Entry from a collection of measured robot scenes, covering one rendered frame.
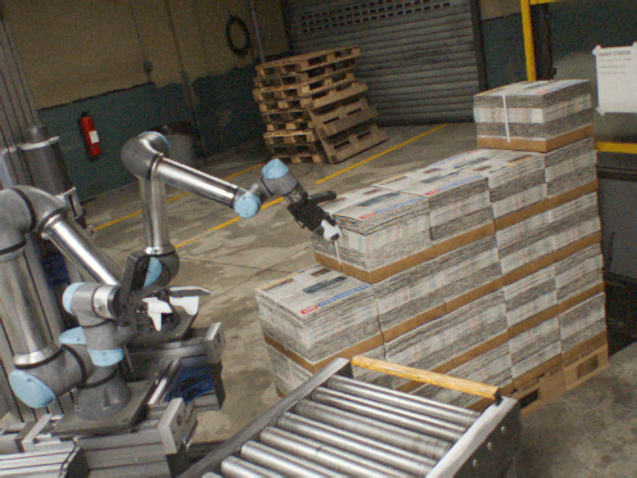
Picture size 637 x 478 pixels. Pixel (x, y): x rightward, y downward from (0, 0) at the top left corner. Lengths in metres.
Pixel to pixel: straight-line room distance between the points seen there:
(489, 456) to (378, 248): 0.95
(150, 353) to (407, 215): 0.99
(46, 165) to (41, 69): 7.02
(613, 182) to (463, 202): 1.17
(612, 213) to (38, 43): 7.13
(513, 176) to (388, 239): 0.60
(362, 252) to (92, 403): 0.97
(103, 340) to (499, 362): 1.70
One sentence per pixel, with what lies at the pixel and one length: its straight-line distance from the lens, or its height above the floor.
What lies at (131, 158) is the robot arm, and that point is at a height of 1.41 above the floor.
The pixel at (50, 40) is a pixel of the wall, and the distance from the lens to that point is 9.17.
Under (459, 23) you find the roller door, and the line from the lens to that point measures 9.66.
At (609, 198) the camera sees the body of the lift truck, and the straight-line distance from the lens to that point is 3.58.
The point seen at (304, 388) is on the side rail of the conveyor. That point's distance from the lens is 1.85.
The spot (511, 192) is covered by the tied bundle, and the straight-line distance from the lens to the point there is 2.70.
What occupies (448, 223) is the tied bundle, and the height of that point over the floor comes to 0.94.
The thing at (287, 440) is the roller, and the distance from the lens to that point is 1.67.
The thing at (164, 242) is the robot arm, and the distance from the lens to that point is 2.44.
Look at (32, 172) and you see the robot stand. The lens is 2.08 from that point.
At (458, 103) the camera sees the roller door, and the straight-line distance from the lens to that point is 9.85.
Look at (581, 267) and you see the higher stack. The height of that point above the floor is 0.53.
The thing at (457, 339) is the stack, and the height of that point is 0.49.
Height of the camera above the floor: 1.71
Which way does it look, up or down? 17 degrees down
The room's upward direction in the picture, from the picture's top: 11 degrees counter-clockwise
